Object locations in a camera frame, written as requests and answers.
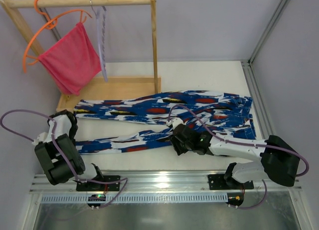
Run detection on blue patterned trousers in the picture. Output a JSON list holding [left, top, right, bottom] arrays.
[[74, 90, 256, 154]]

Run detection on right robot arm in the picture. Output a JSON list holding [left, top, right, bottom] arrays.
[[169, 124, 300, 189]]

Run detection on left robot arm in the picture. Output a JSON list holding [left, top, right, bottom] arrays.
[[33, 110, 104, 185]]

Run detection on orange plastic hanger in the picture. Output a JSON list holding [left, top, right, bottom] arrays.
[[22, 0, 92, 73]]

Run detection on lilac plastic hanger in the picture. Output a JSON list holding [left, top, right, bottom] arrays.
[[90, 0, 108, 82]]

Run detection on wooden clothes rack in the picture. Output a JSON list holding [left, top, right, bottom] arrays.
[[0, 0, 161, 111]]

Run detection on pink cloth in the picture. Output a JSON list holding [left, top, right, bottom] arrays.
[[38, 22, 101, 96]]

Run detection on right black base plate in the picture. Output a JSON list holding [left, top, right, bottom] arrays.
[[207, 174, 254, 190]]

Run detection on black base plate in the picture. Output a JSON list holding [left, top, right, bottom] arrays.
[[76, 175, 121, 192], [207, 174, 254, 190]]

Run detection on aluminium mounting rail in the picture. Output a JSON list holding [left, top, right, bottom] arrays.
[[28, 169, 304, 195]]

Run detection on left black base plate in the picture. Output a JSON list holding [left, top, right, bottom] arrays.
[[76, 175, 121, 192]]

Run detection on slotted cable duct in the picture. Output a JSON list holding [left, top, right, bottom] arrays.
[[40, 192, 228, 204]]

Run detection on aluminium corner frame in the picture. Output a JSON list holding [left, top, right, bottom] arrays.
[[241, 0, 291, 138]]

